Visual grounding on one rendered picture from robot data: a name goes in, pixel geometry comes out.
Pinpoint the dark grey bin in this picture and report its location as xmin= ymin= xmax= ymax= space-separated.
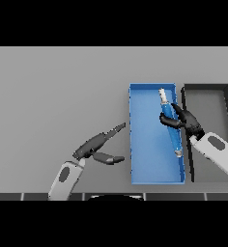
xmin=181 ymin=83 xmax=228 ymax=183

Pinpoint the blue pipe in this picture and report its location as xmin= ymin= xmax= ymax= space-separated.
xmin=157 ymin=87 xmax=184 ymax=158

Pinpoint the blue bin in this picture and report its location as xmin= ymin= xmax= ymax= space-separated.
xmin=128 ymin=82 xmax=186 ymax=186

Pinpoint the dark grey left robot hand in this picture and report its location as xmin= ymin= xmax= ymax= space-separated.
xmin=71 ymin=122 xmax=128 ymax=166

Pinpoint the dark strip with pale lines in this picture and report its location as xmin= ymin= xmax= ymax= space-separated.
xmin=0 ymin=192 xmax=228 ymax=202

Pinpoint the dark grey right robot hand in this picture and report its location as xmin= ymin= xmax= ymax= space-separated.
xmin=158 ymin=102 xmax=206 ymax=141

